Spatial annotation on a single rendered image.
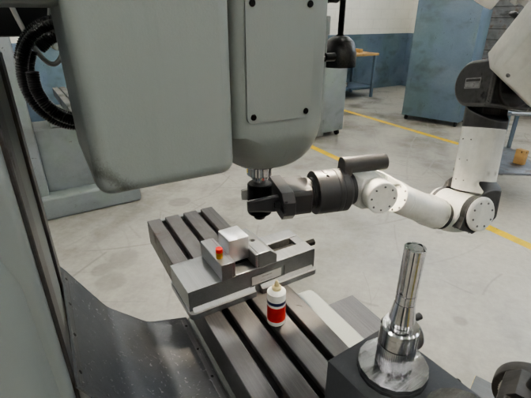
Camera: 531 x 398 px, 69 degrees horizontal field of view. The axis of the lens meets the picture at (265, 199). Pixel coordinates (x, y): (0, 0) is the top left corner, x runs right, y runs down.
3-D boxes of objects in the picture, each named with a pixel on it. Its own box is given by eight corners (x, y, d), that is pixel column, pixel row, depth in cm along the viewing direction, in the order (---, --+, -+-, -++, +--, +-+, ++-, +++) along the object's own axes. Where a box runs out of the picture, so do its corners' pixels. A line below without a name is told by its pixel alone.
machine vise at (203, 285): (286, 246, 114) (287, 213, 109) (317, 272, 102) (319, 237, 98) (170, 285, 98) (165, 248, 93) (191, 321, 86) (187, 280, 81)
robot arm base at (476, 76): (508, 125, 92) (505, 78, 93) (562, 107, 80) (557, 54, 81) (454, 119, 88) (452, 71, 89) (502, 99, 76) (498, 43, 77)
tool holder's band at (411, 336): (404, 351, 46) (405, 344, 45) (372, 327, 49) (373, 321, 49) (427, 333, 48) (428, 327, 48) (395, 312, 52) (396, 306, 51)
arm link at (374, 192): (321, 200, 85) (369, 195, 87) (342, 223, 75) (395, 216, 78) (325, 151, 80) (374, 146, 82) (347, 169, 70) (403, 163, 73)
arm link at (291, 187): (266, 164, 80) (321, 159, 82) (267, 206, 84) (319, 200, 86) (284, 188, 69) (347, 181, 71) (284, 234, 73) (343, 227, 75)
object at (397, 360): (397, 384, 48) (404, 351, 46) (367, 359, 51) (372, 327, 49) (419, 365, 50) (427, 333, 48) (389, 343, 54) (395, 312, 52)
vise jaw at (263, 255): (252, 238, 104) (252, 226, 103) (276, 261, 95) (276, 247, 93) (232, 245, 102) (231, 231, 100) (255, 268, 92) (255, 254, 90)
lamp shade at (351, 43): (359, 65, 84) (361, 34, 81) (351, 69, 78) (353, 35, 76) (326, 63, 87) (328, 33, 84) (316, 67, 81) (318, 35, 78)
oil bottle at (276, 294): (279, 312, 89) (280, 272, 84) (288, 323, 85) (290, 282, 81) (263, 318, 87) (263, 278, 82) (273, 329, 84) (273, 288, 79)
